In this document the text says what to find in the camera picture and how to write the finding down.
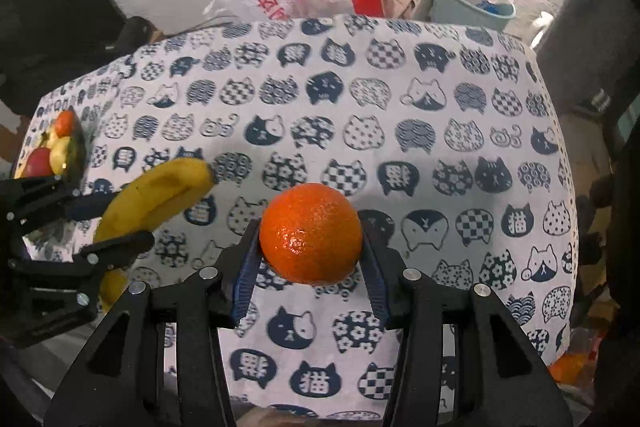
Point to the white kettle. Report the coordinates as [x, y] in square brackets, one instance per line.
[542, 24]

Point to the light blue trash bin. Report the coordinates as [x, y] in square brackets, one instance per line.
[465, 12]

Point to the yellow banana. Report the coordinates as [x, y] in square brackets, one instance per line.
[150, 197]

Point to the grey clothes on chair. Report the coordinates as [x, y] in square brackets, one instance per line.
[595, 32]

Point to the green glass plate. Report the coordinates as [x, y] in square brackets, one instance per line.
[78, 157]

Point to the cat print tablecloth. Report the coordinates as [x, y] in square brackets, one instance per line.
[450, 187]

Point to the black panel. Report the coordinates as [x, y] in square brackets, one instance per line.
[50, 7]

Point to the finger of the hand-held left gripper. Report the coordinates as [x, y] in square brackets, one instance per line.
[115, 249]
[65, 204]

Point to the black speaker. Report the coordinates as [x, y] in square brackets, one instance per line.
[132, 32]

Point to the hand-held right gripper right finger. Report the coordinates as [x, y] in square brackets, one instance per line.
[377, 277]

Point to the orange packet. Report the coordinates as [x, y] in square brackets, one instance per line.
[575, 364]

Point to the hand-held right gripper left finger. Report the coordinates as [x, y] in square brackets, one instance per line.
[245, 277]

